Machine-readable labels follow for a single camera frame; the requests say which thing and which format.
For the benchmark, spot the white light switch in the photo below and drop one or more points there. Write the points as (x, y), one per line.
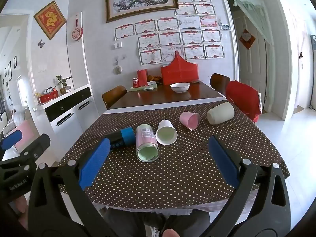
(118, 45)

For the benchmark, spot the person's grey trousers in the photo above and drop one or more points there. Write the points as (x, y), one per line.
(138, 223)

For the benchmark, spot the pile of orange snacks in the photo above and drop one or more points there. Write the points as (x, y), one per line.
(154, 78)

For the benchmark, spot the chair with red cover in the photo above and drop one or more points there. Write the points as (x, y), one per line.
(243, 100)

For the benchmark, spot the round brush on hook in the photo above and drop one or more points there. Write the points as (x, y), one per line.
(118, 69)

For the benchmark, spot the green tray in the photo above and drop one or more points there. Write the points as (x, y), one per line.
(144, 88)

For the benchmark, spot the potted green plant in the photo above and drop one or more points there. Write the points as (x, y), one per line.
(63, 84)

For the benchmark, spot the red diamond door decoration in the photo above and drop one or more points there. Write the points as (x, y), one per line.
(246, 39)

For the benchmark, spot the butterfly wall decoration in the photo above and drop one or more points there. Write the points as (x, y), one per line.
(41, 43)

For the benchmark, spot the person's left hand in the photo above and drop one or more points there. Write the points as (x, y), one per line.
(21, 206)

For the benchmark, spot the red soda can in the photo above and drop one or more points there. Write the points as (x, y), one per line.
(135, 83)

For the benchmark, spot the group of wall certificates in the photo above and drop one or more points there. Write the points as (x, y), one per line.
(170, 39)

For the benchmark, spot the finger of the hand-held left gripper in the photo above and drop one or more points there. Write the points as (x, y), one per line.
(38, 147)
(11, 139)

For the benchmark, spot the pink labelled cup green inside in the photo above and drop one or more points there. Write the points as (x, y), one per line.
(147, 143)

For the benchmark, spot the white paper cup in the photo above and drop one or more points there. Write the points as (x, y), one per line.
(166, 133)

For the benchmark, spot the white and black sideboard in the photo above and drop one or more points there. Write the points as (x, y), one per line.
(71, 113)

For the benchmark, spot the red diamond framed picture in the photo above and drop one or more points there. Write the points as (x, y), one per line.
(50, 19)

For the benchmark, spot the white bowl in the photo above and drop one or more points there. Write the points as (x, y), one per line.
(180, 87)

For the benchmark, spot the green lace door curtain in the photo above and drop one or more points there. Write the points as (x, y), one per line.
(251, 7)

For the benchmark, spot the cream cup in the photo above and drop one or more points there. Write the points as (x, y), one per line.
(219, 113)

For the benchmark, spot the red house-shaped box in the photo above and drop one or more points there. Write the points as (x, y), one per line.
(179, 72)

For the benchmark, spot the white door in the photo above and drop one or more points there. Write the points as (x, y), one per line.
(249, 66)

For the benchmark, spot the pink cushion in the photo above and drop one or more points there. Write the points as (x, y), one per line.
(23, 134)

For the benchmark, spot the brown wooden chair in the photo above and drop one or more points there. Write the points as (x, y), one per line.
(219, 82)
(113, 96)

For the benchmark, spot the brown polka dot tablecloth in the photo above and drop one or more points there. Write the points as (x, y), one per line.
(187, 160)

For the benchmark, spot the red planter box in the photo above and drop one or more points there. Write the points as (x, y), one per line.
(48, 97)

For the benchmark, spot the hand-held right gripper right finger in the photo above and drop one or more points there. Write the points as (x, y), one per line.
(223, 163)

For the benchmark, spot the white lace cloth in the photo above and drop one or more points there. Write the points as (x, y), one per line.
(172, 206)

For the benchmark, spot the black and blue cup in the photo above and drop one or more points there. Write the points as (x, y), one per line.
(121, 138)

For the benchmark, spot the plain pink cup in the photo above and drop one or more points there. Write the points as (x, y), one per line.
(188, 121)

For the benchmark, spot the wooden dining table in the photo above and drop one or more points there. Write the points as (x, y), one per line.
(158, 97)

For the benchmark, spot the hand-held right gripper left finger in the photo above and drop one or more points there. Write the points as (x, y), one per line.
(95, 161)

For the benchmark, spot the red paper bag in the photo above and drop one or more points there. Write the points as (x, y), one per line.
(142, 77)

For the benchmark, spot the round red hanging ornament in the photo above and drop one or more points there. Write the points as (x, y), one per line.
(77, 32)

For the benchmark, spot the small black picture frame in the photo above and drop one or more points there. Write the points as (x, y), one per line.
(9, 70)
(15, 61)

